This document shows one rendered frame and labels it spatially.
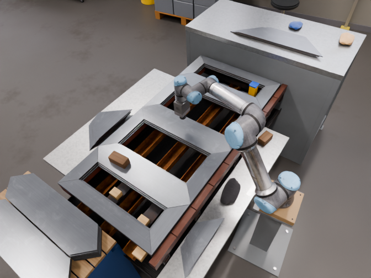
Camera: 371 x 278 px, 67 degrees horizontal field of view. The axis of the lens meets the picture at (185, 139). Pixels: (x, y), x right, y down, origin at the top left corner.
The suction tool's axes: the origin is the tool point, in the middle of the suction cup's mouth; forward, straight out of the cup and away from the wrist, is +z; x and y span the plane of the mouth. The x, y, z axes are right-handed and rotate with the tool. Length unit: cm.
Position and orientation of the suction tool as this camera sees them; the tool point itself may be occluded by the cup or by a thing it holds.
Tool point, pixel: (183, 117)
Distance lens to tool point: 183.5
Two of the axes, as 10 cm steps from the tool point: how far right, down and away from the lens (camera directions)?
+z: 0.5, 6.4, 7.7
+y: -5.9, 6.4, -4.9
